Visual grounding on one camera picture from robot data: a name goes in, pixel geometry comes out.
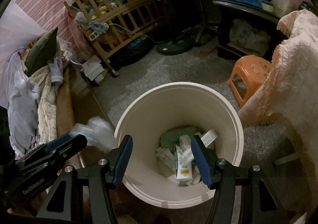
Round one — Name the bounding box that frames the pink fluffy towel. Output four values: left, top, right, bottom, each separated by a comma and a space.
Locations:
238, 9, 317, 210

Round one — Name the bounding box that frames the black fan base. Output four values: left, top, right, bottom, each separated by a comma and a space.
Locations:
156, 39, 196, 55

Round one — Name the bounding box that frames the green white milk carton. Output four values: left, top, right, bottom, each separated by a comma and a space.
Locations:
174, 145, 192, 181

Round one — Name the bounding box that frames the white plastic trash bucket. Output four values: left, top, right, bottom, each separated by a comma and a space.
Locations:
114, 81, 245, 209

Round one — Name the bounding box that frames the brown wooden bed frame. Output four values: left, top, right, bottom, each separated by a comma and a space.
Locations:
55, 67, 135, 217

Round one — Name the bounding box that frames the clear wrapper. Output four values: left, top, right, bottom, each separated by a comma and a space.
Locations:
71, 116, 117, 153

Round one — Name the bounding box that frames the grey blue blanket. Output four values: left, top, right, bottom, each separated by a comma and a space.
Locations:
1, 51, 40, 156

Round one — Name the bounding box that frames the wooden baby crib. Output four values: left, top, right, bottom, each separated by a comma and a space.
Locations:
64, 0, 156, 77

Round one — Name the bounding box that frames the green white snack bag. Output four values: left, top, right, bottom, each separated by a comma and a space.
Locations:
160, 127, 198, 147

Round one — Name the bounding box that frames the dark green pillow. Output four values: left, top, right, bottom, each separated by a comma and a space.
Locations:
25, 27, 58, 77

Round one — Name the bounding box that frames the cream quilted bed cover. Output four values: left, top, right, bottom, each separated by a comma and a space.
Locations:
31, 66, 57, 145

